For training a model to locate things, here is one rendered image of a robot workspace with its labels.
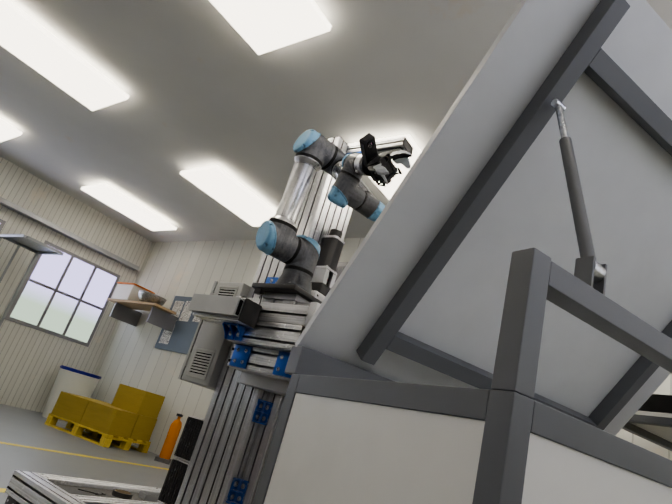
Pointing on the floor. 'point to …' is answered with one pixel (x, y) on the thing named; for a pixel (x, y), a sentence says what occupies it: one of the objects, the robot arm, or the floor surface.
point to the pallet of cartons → (110, 417)
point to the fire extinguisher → (170, 441)
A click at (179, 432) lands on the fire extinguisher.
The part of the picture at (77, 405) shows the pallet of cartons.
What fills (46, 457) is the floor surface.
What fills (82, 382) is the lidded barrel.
